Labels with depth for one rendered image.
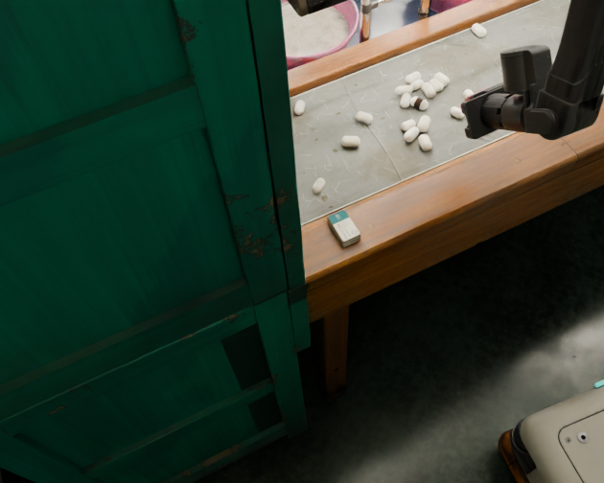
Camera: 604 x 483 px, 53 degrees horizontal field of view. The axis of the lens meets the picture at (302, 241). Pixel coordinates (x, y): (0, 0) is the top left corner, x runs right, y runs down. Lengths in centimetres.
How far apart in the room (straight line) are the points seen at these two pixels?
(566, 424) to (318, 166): 81
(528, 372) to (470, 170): 83
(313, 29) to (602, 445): 113
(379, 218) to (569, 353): 97
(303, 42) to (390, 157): 38
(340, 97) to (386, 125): 12
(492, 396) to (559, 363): 22
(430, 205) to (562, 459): 67
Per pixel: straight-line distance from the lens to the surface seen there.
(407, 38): 142
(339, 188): 117
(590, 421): 156
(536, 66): 97
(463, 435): 176
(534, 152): 124
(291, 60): 138
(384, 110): 130
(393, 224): 109
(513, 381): 184
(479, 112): 107
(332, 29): 149
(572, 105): 92
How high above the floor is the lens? 168
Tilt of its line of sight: 59 degrees down
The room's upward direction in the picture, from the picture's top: 5 degrees counter-clockwise
